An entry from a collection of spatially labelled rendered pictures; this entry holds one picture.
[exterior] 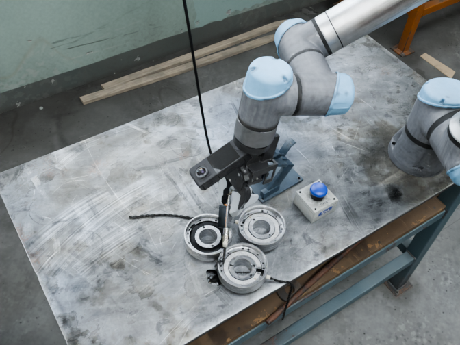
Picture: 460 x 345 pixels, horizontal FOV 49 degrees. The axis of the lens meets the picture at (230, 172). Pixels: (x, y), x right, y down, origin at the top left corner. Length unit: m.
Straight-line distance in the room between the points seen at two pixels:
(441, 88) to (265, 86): 0.54
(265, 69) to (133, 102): 1.83
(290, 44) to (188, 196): 0.45
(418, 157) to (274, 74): 0.59
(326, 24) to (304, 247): 0.48
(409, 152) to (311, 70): 0.50
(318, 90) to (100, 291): 0.59
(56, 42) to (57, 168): 1.34
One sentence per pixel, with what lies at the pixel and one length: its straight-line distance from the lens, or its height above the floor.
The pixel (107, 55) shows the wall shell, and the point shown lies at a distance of 2.72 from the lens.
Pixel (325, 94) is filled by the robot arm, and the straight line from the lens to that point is 0.87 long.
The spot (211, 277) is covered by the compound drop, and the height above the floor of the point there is 0.80.
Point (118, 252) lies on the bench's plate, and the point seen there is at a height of 0.80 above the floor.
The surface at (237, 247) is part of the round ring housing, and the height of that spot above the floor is 0.83.
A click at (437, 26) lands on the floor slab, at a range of 3.47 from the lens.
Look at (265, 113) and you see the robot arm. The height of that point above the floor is 1.18.
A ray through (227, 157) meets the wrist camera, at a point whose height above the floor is 1.07.
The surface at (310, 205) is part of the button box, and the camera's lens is 1.16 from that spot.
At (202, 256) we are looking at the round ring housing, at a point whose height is 0.83.
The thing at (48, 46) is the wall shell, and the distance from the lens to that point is 2.57.
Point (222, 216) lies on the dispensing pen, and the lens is 1.05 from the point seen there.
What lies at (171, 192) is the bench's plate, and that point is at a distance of 1.21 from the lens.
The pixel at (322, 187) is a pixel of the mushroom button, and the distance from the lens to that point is 1.16.
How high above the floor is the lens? 1.76
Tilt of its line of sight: 50 degrees down
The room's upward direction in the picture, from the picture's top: 4 degrees clockwise
